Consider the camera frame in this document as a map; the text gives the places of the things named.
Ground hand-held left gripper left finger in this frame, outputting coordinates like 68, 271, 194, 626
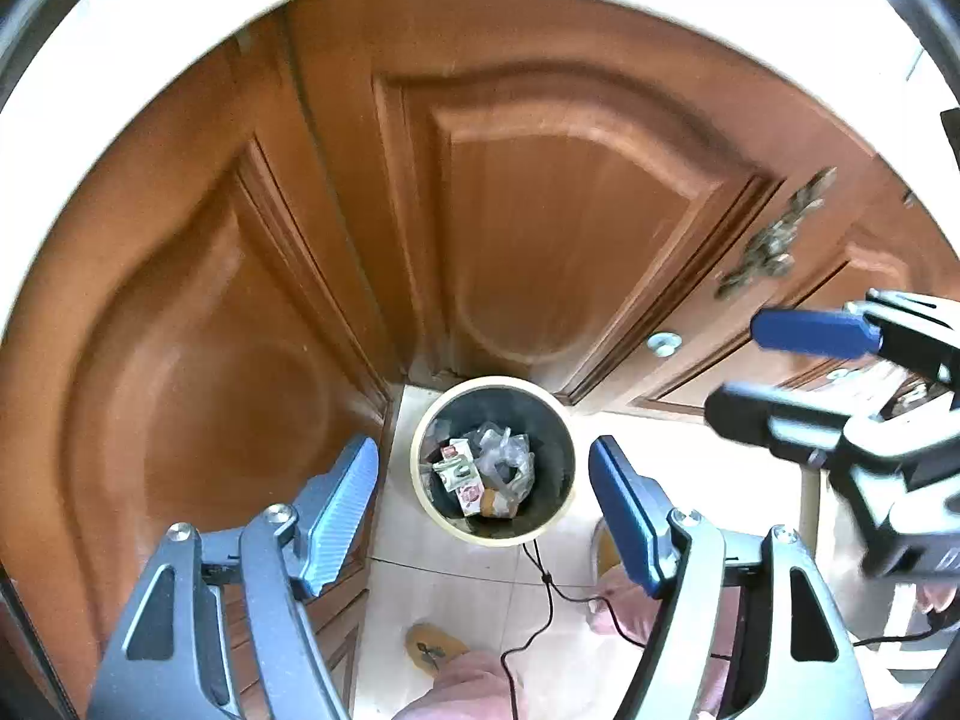
86, 435, 380, 720

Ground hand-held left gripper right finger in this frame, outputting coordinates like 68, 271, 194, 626
587, 435, 875, 720

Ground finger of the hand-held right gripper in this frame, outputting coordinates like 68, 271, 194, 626
703, 381, 960, 471
750, 289, 960, 391

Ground cream trash bin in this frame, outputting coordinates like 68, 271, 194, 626
411, 376, 577, 547

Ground small white carton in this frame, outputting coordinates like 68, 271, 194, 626
431, 439, 481, 492

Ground clear plastic bag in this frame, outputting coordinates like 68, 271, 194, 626
472, 426, 535, 500

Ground person's right hand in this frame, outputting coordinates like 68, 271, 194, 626
916, 577, 955, 616

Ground tan slipper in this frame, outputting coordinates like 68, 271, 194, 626
405, 622, 470, 672
592, 521, 623, 575

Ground wooden drawer front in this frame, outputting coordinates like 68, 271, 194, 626
630, 165, 960, 421

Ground person's pink pants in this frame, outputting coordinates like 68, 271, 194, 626
390, 525, 751, 720

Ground wide wooden cabinet door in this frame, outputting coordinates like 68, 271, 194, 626
289, 0, 886, 406

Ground ornate metal handle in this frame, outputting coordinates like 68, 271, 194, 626
716, 167, 839, 299

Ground black cable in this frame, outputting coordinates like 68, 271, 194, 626
499, 538, 653, 720

